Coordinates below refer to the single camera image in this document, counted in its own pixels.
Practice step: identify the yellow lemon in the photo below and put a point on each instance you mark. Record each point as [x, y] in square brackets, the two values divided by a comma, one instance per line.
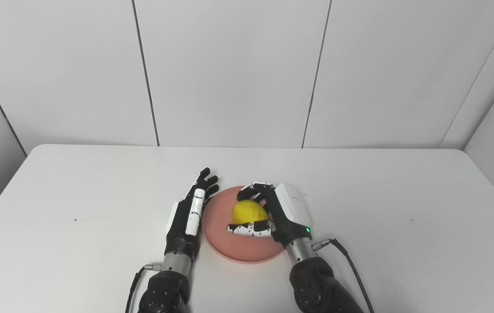
[249, 212]

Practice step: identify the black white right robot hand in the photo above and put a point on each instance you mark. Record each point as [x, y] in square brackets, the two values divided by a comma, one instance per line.
[290, 213]

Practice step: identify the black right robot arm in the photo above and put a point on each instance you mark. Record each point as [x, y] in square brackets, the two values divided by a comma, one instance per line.
[316, 282]

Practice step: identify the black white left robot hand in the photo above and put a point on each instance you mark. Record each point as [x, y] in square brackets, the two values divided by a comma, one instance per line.
[181, 226]

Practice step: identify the pink round plate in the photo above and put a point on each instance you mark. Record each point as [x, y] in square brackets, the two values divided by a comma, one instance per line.
[247, 248]

